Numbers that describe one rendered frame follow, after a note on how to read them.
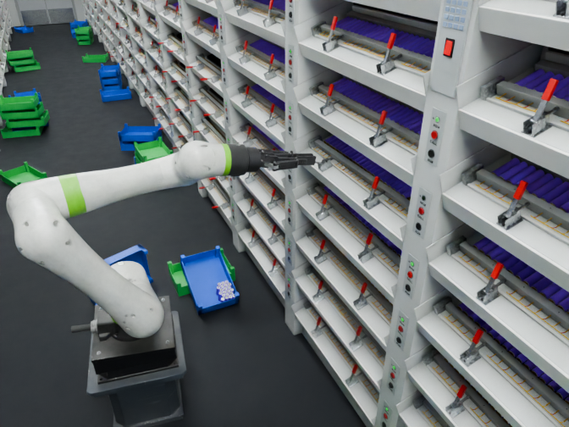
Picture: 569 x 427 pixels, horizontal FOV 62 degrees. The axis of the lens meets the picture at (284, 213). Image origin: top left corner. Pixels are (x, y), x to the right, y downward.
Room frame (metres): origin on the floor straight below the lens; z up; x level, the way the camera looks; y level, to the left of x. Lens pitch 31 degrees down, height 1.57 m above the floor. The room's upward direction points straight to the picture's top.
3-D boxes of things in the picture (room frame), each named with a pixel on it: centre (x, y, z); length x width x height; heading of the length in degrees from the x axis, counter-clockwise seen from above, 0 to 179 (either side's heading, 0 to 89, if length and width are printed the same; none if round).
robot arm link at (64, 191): (1.10, 0.64, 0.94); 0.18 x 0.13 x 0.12; 122
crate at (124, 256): (1.84, 0.81, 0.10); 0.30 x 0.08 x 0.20; 134
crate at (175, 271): (1.95, 0.43, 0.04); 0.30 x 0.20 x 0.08; 115
